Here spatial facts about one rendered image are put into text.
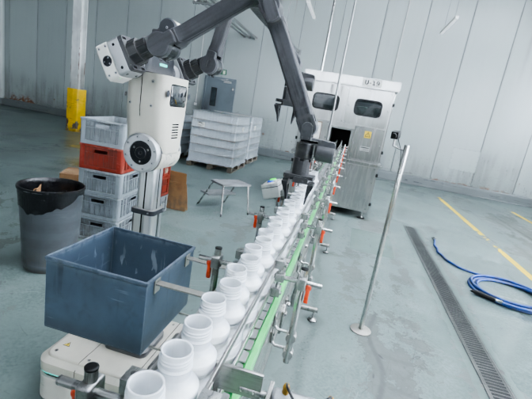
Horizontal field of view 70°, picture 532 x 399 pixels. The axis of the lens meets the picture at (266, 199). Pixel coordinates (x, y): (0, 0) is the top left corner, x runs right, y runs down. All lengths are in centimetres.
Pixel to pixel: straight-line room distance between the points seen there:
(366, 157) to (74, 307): 520
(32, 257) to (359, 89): 465
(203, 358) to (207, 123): 758
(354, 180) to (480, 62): 680
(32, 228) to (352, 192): 442
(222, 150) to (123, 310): 693
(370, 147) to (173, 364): 562
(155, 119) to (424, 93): 1046
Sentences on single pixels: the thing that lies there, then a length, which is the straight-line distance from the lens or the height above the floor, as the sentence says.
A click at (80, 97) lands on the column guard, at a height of 89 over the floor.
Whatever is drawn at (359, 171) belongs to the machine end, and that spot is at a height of 74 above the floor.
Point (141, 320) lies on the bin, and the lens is 111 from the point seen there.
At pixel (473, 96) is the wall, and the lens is 1189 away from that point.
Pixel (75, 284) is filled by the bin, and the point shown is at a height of 89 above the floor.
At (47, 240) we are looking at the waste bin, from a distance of 312.
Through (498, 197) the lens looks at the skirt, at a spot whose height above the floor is 11.
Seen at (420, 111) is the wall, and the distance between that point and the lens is 1160.
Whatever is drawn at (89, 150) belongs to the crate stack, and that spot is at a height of 83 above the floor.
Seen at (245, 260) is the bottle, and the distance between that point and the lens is 71.
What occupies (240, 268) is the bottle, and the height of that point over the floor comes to 116.
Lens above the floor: 144
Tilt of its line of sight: 14 degrees down
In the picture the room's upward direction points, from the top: 10 degrees clockwise
